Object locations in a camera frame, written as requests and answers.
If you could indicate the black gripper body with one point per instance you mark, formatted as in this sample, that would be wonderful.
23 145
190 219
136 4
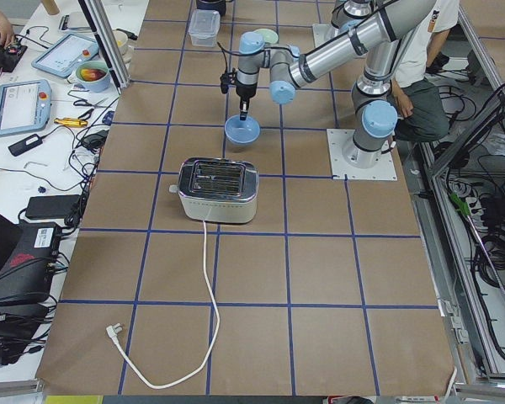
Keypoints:
245 91

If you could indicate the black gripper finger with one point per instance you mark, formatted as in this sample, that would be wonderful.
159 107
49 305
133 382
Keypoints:
243 109

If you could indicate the green bowl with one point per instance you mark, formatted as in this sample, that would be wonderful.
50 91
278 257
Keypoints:
270 37

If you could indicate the cream bowl with lemon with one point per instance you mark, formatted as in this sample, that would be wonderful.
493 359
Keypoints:
122 41

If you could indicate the blue bowl with fruit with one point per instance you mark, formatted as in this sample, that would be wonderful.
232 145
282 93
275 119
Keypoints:
93 75

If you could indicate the clear plastic lidded container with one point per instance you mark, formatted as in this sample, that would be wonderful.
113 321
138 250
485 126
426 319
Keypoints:
204 27

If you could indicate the silver white toaster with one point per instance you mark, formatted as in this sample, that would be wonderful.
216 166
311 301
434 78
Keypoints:
218 190

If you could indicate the black scissors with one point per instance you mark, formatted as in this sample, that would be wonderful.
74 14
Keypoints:
82 102

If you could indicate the person in white shirt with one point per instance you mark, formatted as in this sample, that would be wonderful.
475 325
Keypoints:
417 100

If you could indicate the teach pendant tablet far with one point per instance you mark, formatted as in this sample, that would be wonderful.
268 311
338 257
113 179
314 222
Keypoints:
63 58

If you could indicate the teach pendant tablet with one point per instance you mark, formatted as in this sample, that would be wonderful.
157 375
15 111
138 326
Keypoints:
24 107
63 58

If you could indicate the black power brick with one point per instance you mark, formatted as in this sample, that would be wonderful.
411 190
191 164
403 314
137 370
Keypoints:
51 207

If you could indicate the black power adapter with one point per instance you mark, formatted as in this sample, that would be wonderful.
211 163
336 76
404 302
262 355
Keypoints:
28 143

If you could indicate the teach pendant tablet near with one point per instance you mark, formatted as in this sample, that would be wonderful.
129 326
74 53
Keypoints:
24 107

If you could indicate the black laptop computer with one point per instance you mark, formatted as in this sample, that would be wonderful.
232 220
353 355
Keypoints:
27 251

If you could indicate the aluminium frame post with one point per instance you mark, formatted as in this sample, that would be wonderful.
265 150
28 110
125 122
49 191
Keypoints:
98 22

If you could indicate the orange handled tool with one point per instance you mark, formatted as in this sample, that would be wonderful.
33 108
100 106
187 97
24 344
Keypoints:
69 122

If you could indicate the green handled grabber tool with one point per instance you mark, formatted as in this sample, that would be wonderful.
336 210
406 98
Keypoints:
463 208

